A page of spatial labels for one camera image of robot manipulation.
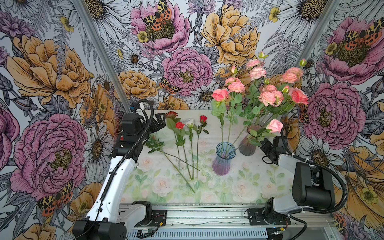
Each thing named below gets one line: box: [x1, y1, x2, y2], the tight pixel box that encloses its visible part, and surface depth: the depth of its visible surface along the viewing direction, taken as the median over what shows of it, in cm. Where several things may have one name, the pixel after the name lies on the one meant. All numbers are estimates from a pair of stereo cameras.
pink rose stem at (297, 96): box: [280, 87, 309, 116], surface depth 67 cm
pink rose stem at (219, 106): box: [211, 89, 229, 154], surface depth 72 cm
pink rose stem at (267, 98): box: [252, 91, 277, 127], surface depth 66 cm
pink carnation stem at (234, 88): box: [224, 65, 246, 151], surface depth 70 cm
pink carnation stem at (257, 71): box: [246, 51, 269, 91], surface depth 75 cm
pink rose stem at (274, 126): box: [237, 119, 284, 149], surface depth 61 cm
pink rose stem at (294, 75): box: [282, 58, 307, 88], surface depth 72 cm
